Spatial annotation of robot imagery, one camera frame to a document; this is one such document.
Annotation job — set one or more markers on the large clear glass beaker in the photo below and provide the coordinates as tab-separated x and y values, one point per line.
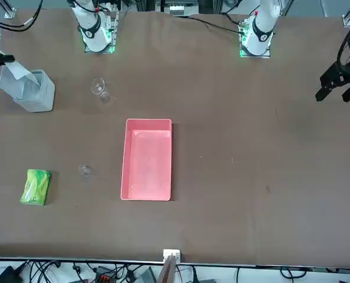
99	88

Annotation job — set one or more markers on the black device with orange marks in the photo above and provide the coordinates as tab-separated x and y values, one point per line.
104	276

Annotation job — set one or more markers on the pink plastic rectangular container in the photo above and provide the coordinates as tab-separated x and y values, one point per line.
147	162

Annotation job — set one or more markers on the white swing-lid bin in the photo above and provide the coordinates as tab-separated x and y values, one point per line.
46	97

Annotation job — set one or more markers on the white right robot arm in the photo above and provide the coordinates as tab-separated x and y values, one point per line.
92	29

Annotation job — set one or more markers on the white bench with electronics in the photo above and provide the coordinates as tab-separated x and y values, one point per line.
325	278

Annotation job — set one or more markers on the green tissue pack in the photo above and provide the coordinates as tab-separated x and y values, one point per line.
35	187

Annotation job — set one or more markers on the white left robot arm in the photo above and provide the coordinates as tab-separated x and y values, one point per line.
263	23

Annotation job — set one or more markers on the aluminium profile post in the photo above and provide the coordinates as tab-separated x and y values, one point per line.
170	265

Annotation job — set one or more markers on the white paper tissue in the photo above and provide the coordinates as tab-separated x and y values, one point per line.
16	70

